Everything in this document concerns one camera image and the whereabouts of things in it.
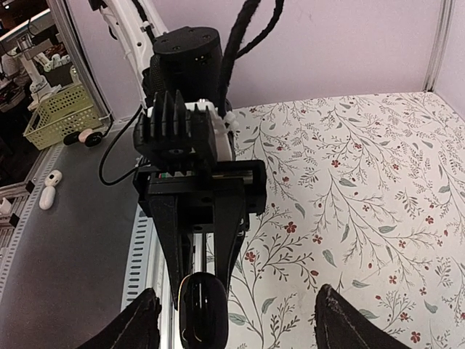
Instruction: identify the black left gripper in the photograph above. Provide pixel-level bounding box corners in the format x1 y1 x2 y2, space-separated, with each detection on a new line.
132 160 267 309

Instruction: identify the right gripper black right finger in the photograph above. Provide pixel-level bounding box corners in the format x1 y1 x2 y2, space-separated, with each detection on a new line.
315 284 407 348

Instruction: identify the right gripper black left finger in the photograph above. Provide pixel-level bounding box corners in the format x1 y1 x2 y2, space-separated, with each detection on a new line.
78 288 161 349

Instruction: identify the black earbud charging case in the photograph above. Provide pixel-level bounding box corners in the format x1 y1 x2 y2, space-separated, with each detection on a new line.
178 272 229 348

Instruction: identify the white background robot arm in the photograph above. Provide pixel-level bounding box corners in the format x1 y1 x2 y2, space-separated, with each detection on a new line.
1 34 73 97

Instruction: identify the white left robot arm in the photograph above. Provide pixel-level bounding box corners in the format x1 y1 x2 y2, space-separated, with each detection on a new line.
116 1 283 308

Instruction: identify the white earbud case background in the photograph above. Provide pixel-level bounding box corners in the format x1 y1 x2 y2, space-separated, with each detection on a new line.
39 169 62 210

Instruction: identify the black pink headphones background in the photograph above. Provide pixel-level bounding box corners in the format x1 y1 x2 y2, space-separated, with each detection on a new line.
63 129 103 148

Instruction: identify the floral patterned table mat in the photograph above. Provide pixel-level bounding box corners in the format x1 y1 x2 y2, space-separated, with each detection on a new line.
228 92 464 348

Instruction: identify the green plastic basket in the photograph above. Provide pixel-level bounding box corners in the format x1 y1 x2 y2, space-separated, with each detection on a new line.
23 84 102 151

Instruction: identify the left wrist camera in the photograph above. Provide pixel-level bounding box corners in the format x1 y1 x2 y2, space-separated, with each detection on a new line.
133 90 218 172

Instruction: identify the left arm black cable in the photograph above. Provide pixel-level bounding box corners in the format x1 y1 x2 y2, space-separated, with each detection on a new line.
217 0 286 121

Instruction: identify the right aluminium frame post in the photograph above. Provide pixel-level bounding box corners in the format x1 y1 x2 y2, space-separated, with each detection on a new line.
423 0 456 92

